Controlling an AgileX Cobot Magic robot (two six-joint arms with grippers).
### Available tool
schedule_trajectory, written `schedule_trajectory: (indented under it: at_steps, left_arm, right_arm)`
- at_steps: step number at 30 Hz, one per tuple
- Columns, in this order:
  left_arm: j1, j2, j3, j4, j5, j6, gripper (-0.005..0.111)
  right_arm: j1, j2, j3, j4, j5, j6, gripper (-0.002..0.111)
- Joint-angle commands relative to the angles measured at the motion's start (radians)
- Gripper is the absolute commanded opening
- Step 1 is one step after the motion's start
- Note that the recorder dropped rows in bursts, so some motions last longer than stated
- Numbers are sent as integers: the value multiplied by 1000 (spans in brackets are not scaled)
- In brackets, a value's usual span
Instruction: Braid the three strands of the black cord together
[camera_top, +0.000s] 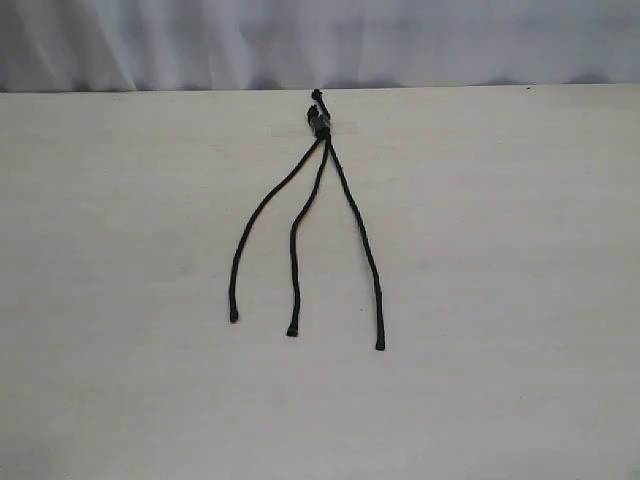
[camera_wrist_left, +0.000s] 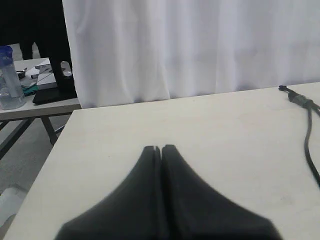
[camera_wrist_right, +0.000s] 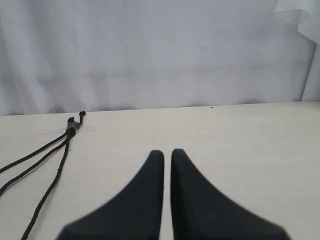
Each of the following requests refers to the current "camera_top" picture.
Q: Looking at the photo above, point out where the clear adhesive tape strip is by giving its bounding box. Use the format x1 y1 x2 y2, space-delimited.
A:
272 121 361 138

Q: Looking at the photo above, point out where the white curtain backdrop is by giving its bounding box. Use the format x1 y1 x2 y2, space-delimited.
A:
1 1 639 92

